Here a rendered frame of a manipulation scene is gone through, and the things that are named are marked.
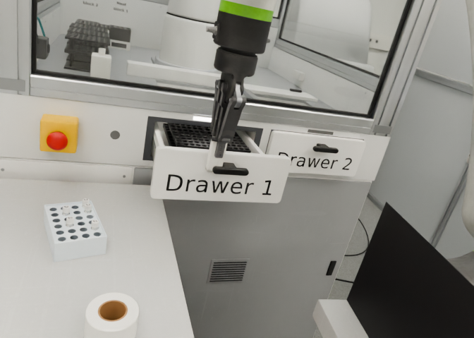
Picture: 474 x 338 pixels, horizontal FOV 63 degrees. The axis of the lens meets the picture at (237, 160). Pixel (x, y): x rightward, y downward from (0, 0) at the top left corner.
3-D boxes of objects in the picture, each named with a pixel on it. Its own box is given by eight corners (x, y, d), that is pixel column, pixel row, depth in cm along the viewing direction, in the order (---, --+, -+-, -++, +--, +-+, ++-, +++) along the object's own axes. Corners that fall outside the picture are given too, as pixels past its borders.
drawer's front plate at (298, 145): (355, 176, 113) (367, 142, 109) (264, 171, 103) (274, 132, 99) (351, 173, 115) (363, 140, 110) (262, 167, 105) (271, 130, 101)
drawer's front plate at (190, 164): (280, 203, 88) (292, 159, 83) (149, 198, 78) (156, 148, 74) (276, 199, 89) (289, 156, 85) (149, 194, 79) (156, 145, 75)
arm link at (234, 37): (284, 25, 64) (264, 19, 72) (216, 10, 60) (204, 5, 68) (275, 61, 66) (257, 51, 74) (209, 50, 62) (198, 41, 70)
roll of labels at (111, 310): (146, 327, 56) (149, 305, 54) (114, 363, 50) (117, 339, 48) (107, 305, 58) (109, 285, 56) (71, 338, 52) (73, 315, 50)
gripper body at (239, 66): (211, 42, 70) (203, 92, 74) (223, 51, 63) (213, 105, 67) (250, 49, 73) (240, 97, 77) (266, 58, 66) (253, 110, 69)
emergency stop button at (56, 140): (67, 152, 81) (68, 134, 79) (45, 150, 79) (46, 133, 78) (68, 147, 83) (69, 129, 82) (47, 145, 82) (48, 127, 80)
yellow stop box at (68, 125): (75, 155, 84) (77, 124, 81) (38, 152, 81) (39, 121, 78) (77, 146, 88) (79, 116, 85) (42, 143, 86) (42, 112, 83)
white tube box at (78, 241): (105, 254, 68) (107, 236, 67) (53, 262, 64) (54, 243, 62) (89, 216, 78) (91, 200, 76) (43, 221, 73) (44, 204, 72)
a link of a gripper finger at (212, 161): (227, 139, 75) (228, 140, 74) (220, 171, 78) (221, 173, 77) (212, 137, 74) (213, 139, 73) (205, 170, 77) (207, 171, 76)
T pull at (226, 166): (248, 176, 78) (250, 170, 77) (212, 174, 75) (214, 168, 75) (242, 169, 81) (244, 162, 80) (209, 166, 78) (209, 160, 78)
